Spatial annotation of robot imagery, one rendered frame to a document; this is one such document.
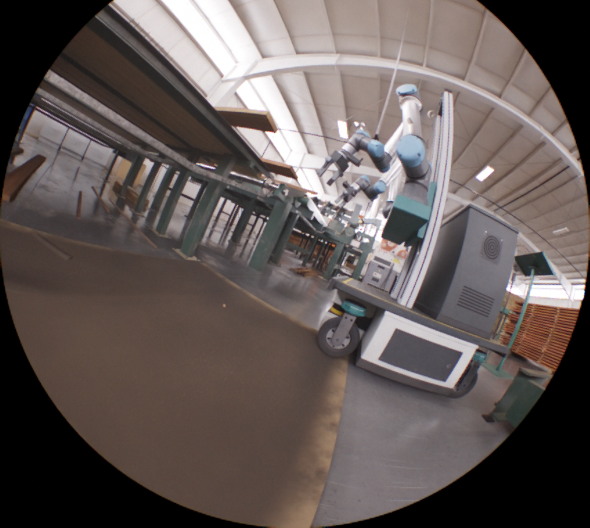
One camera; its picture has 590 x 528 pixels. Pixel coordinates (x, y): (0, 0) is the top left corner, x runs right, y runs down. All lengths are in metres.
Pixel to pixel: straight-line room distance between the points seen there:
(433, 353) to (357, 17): 7.06
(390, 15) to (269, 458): 7.13
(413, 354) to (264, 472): 0.62
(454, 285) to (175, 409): 0.95
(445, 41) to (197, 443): 7.43
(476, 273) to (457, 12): 6.51
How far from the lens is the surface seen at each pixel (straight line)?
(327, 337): 0.87
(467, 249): 0.93
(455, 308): 0.91
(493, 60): 7.56
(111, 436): 0.41
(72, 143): 6.36
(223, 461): 0.42
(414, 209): 0.80
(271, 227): 1.93
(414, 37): 7.05
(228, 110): 1.06
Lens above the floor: 0.39
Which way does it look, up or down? 3 degrees up
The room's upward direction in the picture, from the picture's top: 24 degrees clockwise
